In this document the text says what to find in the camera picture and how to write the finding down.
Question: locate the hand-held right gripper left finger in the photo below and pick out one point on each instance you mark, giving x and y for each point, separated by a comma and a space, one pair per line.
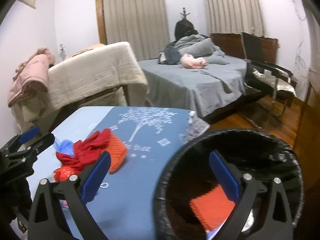
96, 177

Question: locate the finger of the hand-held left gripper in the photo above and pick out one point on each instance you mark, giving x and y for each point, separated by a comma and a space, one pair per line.
30, 133
42, 142

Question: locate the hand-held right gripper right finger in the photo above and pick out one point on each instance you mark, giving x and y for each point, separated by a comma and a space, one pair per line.
225, 175

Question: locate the blue plastic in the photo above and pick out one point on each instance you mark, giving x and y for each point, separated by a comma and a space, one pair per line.
66, 146

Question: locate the red cloth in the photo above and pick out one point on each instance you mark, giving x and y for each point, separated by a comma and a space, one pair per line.
82, 155

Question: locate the orange knitted cloth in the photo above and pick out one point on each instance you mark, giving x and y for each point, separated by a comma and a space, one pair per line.
117, 152
210, 207

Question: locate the red plastic net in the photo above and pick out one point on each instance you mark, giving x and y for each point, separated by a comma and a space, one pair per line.
62, 175

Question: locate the trash bin with black bag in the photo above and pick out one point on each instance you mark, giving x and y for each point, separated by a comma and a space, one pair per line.
250, 150

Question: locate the cream quilt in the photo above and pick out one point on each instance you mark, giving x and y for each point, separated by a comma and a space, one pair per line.
25, 112

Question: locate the blue tree-print tablecloth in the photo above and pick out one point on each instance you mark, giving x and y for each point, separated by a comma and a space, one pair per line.
140, 180

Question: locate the grey quilted mat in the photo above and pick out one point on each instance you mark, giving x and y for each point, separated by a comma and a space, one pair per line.
197, 127

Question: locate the pink padded jacket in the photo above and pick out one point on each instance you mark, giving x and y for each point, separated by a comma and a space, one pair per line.
30, 75

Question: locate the beige striped blanket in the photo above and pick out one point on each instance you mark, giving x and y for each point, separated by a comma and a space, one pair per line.
95, 75

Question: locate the grey bed sheet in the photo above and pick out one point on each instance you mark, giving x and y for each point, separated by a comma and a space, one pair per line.
180, 85

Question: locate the silver cushion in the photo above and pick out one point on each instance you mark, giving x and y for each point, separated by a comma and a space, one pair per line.
275, 83

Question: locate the tan cloth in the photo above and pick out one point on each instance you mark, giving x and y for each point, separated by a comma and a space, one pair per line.
95, 47

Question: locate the pink plush toy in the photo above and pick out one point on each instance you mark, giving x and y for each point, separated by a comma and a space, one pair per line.
192, 61

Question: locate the dark grey garment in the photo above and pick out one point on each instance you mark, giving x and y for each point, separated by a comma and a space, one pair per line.
172, 55

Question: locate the pile of grey clothes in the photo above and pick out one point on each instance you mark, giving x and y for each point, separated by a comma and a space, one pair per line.
197, 46

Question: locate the black chair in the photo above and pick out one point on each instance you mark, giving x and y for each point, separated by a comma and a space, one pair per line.
252, 45

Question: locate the wide beige curtain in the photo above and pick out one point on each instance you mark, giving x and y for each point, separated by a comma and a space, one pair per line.
135, 22

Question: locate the dark wooden coat rack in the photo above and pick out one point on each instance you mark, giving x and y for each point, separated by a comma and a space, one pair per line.
184, 15

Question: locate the narrow beige curtain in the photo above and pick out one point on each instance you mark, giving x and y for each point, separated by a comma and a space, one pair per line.
232, 7

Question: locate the wooden bed frame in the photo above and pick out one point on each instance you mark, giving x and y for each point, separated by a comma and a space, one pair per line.
225, 41

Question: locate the wooden window frame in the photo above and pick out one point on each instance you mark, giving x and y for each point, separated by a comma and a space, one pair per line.
100, 17

